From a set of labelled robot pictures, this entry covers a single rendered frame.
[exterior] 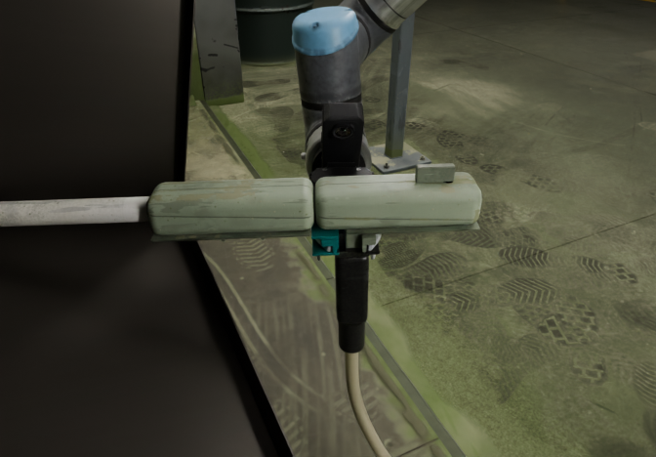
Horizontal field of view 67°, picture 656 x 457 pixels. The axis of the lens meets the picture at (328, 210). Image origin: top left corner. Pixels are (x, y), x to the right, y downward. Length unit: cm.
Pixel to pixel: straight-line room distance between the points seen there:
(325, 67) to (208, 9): 159
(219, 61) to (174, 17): 172
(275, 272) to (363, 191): 78
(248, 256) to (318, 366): 39
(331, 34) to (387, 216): 31
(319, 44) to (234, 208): 31
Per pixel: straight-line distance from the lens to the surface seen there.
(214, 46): 229
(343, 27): 69
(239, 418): 42
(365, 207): 45
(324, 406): 95
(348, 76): 71
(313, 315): 109
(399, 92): 172
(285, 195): 45
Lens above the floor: 81
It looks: 32 degrees down
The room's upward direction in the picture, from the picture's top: straight up
